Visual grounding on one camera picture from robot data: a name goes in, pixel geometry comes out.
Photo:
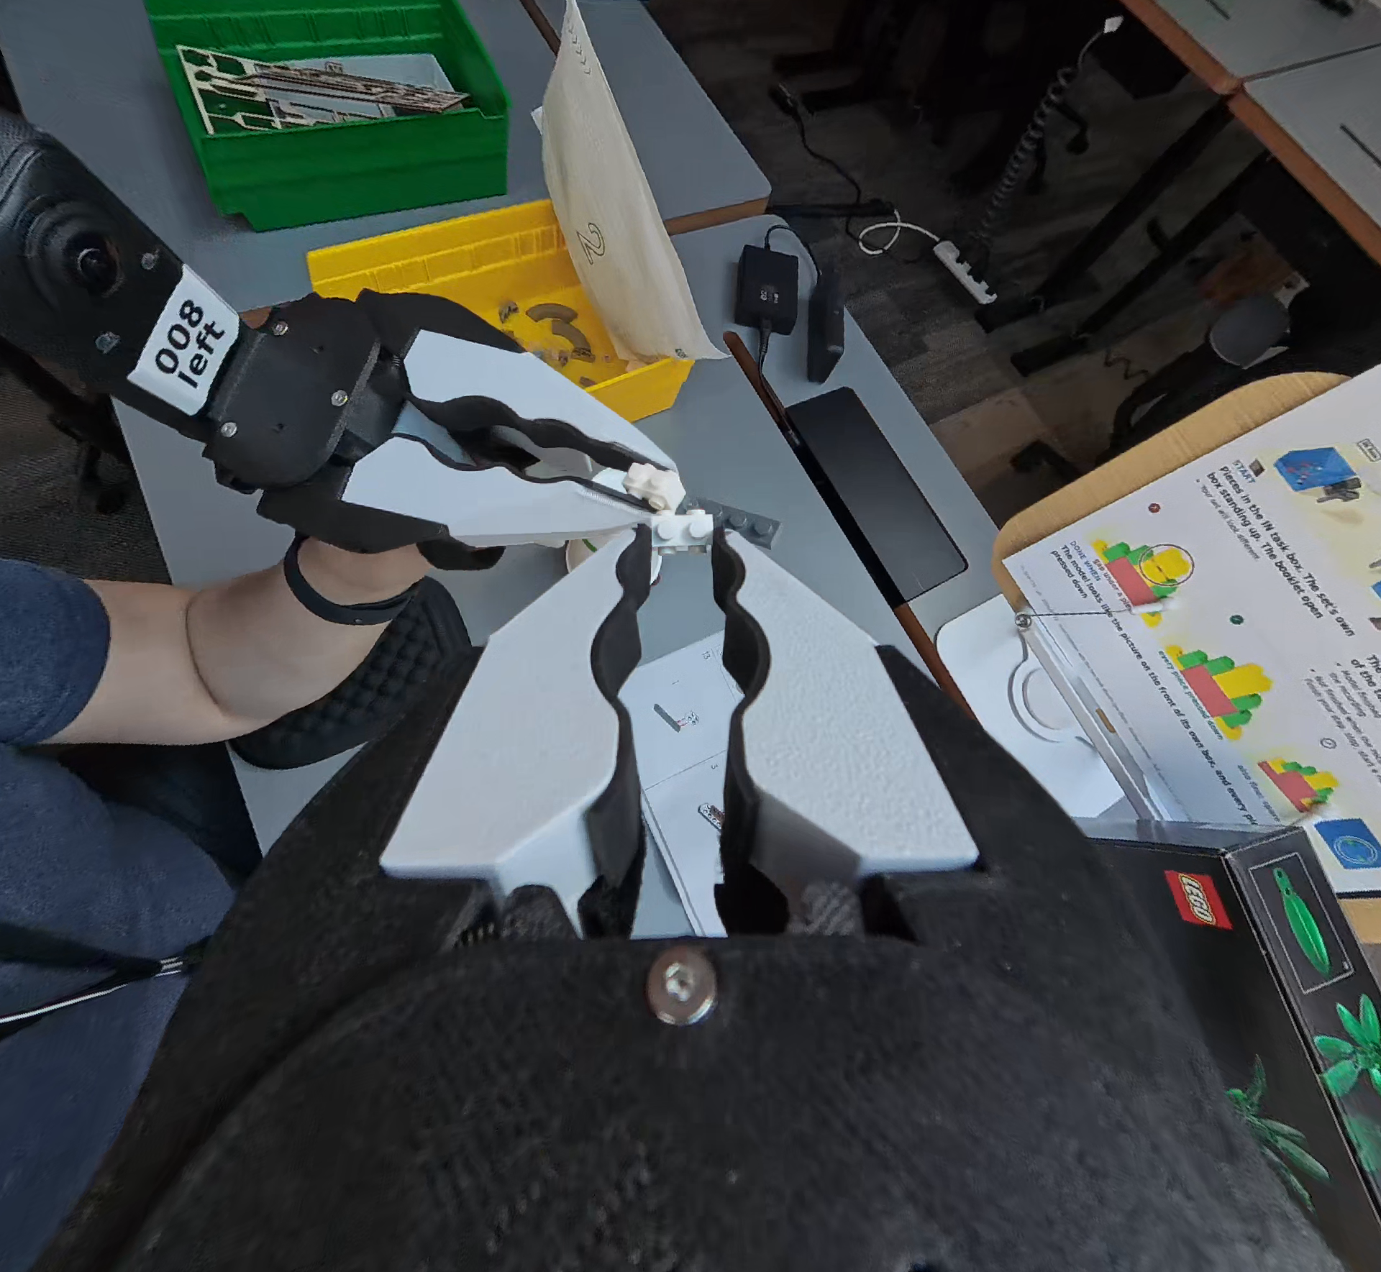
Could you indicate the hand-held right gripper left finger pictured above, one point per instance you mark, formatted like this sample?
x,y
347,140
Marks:
x,y
518,755

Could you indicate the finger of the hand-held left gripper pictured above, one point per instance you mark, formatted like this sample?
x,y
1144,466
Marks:
x,y
464,496
508,378

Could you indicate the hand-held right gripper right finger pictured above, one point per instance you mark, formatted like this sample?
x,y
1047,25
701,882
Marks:
x,y
853,755

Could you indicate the small white lego piece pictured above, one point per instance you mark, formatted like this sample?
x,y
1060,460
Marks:
x,y
653,485

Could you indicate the white lego brick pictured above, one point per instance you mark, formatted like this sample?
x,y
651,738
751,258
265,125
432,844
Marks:
x,y
680,537

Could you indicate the grey white lego strip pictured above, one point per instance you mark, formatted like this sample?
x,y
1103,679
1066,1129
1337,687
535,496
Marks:
x,y
744,520

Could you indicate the person's left forearm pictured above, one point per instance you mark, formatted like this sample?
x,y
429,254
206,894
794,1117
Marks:
x,y
194,669

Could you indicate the brown lego pieces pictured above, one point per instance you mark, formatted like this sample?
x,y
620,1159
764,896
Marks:
x,y
561,319

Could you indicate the lego instruction booklet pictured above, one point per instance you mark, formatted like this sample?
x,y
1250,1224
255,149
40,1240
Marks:
x,y
680,690

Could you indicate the black lego box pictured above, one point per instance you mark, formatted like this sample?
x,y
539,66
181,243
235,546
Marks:
x,y
1262,917

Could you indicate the person's left hand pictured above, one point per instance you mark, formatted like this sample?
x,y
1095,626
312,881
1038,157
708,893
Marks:
x,y
362,581

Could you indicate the yellow plastic bin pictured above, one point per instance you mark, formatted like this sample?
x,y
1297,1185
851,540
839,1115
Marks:
x,y
432,269

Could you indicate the white paper cup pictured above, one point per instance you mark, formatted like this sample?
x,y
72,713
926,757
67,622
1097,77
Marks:
x,y
583,555

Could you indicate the black textured wrist rest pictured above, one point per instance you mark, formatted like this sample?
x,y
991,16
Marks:
x,y
421,648

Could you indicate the white document stand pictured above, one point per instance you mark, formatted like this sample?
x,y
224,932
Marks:
x,y
992,669

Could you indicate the black wristband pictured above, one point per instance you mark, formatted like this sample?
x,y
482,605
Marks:
x,y
329,613

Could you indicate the white paper bag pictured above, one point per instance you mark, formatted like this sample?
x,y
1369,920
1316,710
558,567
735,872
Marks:
x,y
615,195

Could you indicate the large green plastic bin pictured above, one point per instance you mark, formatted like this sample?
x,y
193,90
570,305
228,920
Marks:
x,y
324,183

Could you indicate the black desk mat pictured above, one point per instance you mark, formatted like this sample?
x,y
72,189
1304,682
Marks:
x,y
874,496

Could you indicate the black power adapter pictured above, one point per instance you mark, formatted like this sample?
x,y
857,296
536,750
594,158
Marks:
x,y
768,286

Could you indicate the wooden model part sheets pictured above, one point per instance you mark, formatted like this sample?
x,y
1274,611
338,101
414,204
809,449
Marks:
x,y
324,96

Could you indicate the black rectangular device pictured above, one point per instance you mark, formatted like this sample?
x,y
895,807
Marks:
x,y
827,323

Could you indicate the wooden board with instruction sheet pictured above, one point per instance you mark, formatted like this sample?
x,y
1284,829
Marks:
x,y
1241,593

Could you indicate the person's blue clothing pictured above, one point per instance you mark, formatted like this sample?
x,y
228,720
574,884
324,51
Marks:
x,y
87,863

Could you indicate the white power strip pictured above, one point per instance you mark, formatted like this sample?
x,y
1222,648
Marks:
x,y
966,272

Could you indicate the grey wooden-edged desk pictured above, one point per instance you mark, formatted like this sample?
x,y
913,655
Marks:
x,y
1274,33

